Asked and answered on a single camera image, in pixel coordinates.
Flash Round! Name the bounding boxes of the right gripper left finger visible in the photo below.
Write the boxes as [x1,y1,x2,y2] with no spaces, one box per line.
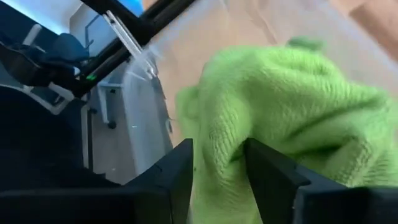
[0,138,194,224]

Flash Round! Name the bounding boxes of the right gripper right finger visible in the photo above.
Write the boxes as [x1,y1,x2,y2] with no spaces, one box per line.
[244,138,398,224]

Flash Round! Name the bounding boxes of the green microfiber towel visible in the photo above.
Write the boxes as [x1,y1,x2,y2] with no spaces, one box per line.
[175,35,398,224]

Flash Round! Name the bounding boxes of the clear plastic bin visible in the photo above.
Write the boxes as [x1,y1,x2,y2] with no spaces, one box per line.
[123,0,398,177]

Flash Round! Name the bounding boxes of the white rolling cart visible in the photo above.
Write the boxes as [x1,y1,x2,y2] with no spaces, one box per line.
[96,80,125,130]

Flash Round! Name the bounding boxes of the blue office chair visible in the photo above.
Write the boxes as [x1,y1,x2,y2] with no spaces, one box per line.
[51,32,91,63]

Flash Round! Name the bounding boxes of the silver metal bracket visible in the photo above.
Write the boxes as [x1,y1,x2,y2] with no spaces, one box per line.
[102,11,158,78]

